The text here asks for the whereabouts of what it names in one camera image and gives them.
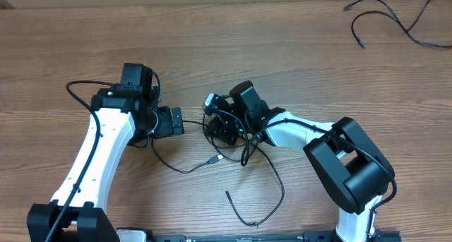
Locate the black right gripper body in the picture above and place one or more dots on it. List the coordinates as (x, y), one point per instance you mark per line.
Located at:
(219, 128)

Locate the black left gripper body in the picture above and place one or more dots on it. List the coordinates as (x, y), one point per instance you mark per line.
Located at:
(159, 124)

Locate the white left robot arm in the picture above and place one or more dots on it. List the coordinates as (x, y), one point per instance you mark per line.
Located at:
(121, 114)

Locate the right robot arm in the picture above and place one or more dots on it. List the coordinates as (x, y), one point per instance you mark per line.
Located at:
(354, 172)

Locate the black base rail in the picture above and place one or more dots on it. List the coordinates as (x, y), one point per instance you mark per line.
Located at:
(254, 236)

